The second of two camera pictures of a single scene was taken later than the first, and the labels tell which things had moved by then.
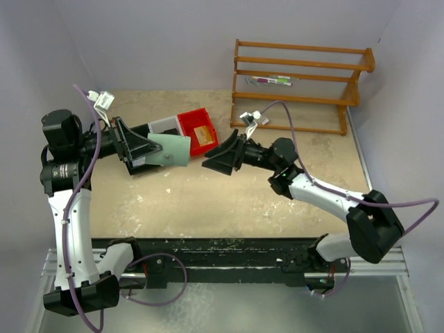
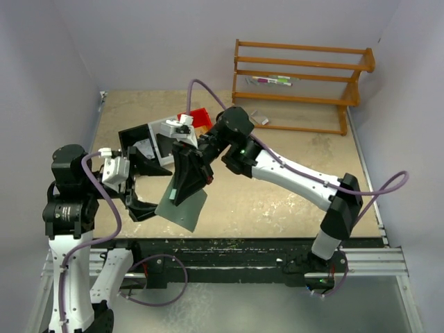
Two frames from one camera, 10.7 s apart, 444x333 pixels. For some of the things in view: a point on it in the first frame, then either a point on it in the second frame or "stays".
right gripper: [239, 152] to [193, 159]
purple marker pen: [271, 80] stays
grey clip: [255, 82] stays
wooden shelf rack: [354, 101] stays
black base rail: [167, 262] stays
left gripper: [120, 143] to [129, 181]
